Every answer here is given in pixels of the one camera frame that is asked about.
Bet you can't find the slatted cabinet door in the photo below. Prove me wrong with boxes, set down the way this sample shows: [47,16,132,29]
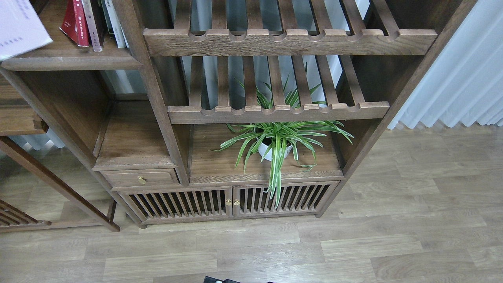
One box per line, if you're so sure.
[119,187,233,224]
[225,181,338,218]

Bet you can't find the dark wooden bookshelf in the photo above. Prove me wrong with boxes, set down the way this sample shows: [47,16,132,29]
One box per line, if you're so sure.
[1,0,476,228]

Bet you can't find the white plant pot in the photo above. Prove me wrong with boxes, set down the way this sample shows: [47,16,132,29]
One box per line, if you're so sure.
[258,138,293,161]

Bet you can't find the white pleated curtain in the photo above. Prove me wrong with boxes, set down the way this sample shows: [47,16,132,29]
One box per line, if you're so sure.
[388,0,503,129]

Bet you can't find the green spider plant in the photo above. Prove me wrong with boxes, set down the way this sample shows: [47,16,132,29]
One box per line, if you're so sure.
[213,75,354,209]

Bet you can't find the white upright book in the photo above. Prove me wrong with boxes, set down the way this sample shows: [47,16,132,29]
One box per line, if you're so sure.
[105,0,128,48]

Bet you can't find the small wooden drawer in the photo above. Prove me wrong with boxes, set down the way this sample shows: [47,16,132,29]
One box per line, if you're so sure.
[101,168,178,187]

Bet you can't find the wooden side rack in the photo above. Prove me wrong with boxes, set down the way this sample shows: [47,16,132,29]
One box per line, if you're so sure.
[1,136,120,232]

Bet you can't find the brass drawer knob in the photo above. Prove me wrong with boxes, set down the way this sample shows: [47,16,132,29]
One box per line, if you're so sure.
[137,176,147,185]

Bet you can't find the pale purple white book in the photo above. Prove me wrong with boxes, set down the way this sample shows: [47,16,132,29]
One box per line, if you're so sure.
[0,0,53,61]

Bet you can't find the right slatted cabinet door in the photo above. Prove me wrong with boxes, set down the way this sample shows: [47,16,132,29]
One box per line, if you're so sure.
[225,181,338,218]

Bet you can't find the red textbook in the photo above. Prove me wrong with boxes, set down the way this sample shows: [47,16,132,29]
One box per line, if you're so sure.
[60,0,90,47]

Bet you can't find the maroon book white characters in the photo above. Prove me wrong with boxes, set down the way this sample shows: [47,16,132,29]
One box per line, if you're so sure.
[82,0,106,52]

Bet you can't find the dark green upright book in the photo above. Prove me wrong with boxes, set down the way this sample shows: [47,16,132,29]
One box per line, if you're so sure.
[101,0,115,38]

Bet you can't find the left slatted cabinet door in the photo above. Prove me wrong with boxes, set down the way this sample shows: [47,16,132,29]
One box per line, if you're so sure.
[119,187,233,224]

